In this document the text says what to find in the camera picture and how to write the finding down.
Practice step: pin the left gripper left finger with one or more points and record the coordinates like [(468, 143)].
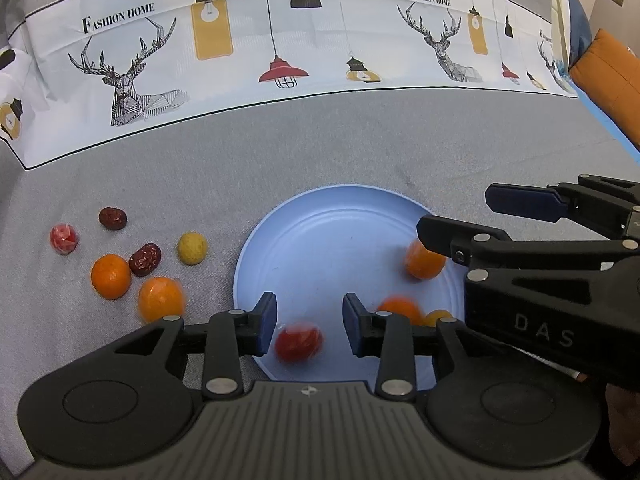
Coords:
[(150, 361)]

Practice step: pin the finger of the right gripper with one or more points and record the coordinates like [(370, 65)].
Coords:
[(544, 204)]

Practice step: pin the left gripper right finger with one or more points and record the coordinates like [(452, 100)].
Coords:
[(392, 339)]

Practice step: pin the red fruit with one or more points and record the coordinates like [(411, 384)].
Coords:
[(63, 239), (298, 342)]

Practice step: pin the orange mandarin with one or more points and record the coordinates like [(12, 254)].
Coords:
[(423, 264), (110, 276), (159, 297)]

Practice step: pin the left hand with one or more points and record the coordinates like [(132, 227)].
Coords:
[(624, 417)]

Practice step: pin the orange kumquat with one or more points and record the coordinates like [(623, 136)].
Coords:
[(405, 306)]

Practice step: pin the small yellow fruit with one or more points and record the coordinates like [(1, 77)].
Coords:
[(431, 319)]

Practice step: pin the yellow round fruit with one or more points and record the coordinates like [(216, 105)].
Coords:
[(192, 248)]

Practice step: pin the light blue plate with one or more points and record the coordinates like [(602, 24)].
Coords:
[(318, 246)]

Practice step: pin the dark red jujube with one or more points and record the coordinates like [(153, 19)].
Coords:
[(145, 260), (112, 218)]

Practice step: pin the orange cushion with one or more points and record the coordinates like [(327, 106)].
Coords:
[(609, 74)]

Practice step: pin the grey deer-print sofa cover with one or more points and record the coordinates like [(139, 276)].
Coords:
[(202, 115)]

